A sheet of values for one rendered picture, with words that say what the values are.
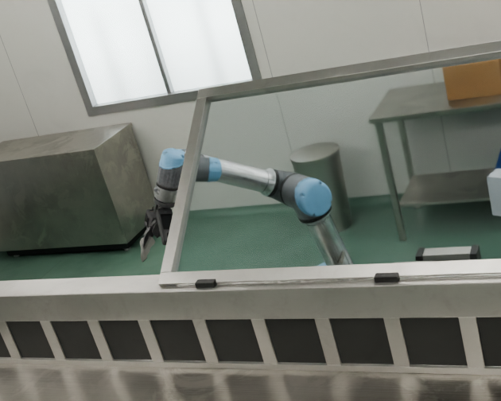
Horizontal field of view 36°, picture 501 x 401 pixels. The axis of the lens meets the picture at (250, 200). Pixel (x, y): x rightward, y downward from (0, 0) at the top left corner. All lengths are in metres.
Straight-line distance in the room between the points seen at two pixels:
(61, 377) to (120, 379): 0.18
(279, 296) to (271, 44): 4.29
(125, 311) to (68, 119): 5.15
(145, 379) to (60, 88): 5.15
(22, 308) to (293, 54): 4.05
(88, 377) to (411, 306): 0.86
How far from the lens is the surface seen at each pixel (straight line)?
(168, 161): 2.29
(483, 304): 1.57
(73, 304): 1.99
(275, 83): 1.97
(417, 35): 5.55
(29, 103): 7.18
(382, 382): 1.70
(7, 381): 2.19
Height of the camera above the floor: 2.44
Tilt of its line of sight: 21 degrees down
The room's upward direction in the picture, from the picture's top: 16 degrees counter-clockwise
